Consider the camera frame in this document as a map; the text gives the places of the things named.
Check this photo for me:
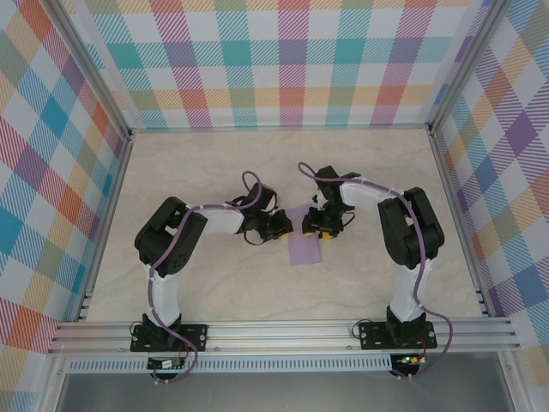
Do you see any grey metal panel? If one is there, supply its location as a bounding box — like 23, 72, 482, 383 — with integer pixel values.
55, 371, 516, 412

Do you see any long aluminium table edge rail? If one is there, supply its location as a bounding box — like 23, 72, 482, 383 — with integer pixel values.
128, 124, 434, 133

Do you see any wide aluminium mounting rail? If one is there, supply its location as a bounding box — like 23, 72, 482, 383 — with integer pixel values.
47, 317, 522, 355

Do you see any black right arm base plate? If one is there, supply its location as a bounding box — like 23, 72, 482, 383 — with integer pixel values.
359, 321, 437, 351

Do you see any slotted grey cable duct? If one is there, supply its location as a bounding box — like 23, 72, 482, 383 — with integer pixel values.
68, 354, 394, 373

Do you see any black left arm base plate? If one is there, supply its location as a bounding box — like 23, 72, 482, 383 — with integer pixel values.
130, 324, 209, 354

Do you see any aluminium table side rail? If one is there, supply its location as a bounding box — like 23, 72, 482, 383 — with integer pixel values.
427, 128, 494, 318
75, 130, 135, 322

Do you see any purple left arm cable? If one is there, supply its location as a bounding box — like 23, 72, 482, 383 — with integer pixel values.
147, 170, 263, 385

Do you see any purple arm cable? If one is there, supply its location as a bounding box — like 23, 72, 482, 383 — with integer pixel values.
147, 170, 263, 385
297, 161, 454, 382

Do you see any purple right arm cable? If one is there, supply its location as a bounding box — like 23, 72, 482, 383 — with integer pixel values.
297, 161, 454, 382

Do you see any aluminium frame post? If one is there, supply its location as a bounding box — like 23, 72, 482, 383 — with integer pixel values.
50, 0, 134, 141
427, 0, 511, 134

